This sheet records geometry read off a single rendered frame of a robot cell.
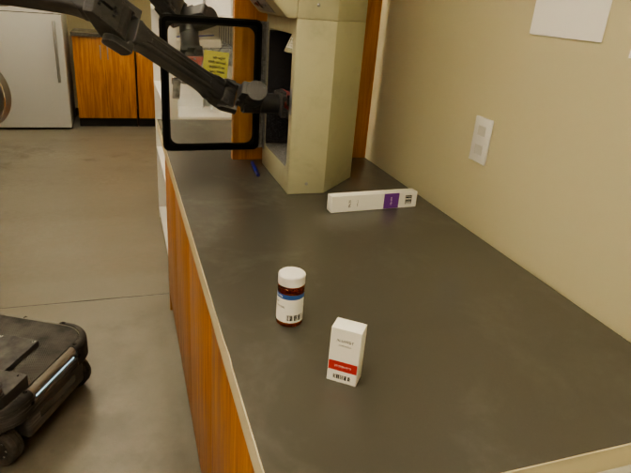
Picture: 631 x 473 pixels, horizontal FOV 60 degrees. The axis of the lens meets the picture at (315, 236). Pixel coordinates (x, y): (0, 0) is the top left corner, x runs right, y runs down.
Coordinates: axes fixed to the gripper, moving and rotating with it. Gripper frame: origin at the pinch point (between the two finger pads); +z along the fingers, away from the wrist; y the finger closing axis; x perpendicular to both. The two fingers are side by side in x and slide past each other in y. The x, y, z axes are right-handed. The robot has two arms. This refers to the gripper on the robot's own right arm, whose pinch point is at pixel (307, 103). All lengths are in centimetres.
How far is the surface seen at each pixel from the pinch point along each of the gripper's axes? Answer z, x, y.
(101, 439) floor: -66, 117, 3
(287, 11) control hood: -11.3, -25.3, -14.9
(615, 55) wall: 35, -23, -74
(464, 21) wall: 34.5, -26.2, -22.7
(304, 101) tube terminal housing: -5.3, -3.1, -14.6
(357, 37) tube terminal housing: 12.1, -19.8, -4.5
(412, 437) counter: -17, 24, -110
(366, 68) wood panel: 27.5, -8.4, 22.9
